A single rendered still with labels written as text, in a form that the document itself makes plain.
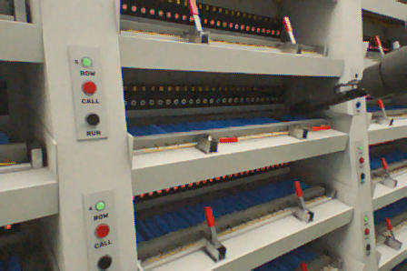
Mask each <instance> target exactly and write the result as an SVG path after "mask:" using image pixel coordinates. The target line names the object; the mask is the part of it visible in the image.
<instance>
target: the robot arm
mask: <svg viewBox="0 0 407 271"><path fill-rule="evenodd" d="M392 46H393V50H392V51H389V52H388V53H387V55H384V56H383V58H382V61H381V62H379V63H375V64H374V65H370V66H368V67H365V68H364V69H363V71H362V78H361V79H360V80H358V81H357V79H353V80H352V81H349V82H348V83H346V84H343V83H340V84H338V85H336V86H334V87H333V88H331V89H327V90H326V91H322V92H321V93H319V94H317V95H309V97H308V98H307V99H306V100H303V101H302V102H298V103H297V104H294V105H289V107H290V113H291V115H292V116H297V115H300V116H303V115H308V114H310V113H313V112H315V111H319V110H321V109H324V108H325V110H328V109H330V107H329V106H335V105H339V104H342V103H344V102H346V101H350V100H353V99H356V98H358V97H365V96H368V95H369V96H370V97H372V99H377V100H379V99H384V98H385V97H387V96H392V95H396V96H398V97H402V96H406V95H407V46H399V43H398V42H394V43H392Z"/></svg>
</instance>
